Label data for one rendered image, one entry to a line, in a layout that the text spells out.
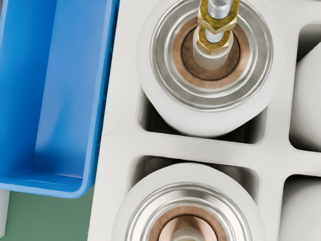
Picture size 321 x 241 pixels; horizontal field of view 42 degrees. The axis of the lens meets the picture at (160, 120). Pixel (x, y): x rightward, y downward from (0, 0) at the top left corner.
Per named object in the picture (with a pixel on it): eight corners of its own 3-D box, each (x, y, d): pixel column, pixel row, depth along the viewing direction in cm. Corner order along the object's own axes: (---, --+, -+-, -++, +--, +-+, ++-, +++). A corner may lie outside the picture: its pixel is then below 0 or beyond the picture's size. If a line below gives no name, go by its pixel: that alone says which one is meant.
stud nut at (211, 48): (224, 17, 23) (225, 12, 22) (235, 46, 23) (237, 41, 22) (190, 30, 23) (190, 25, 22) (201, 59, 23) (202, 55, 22)
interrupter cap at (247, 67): (244, -24, 27) (246, -28, 26) (290, 87, 26) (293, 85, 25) (133, 20, 27) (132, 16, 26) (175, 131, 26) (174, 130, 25)
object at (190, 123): (229, 37, 44) (254, -46, 26) (262, 121, 43) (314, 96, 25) (144, 69, 45) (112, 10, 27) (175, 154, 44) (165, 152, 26)
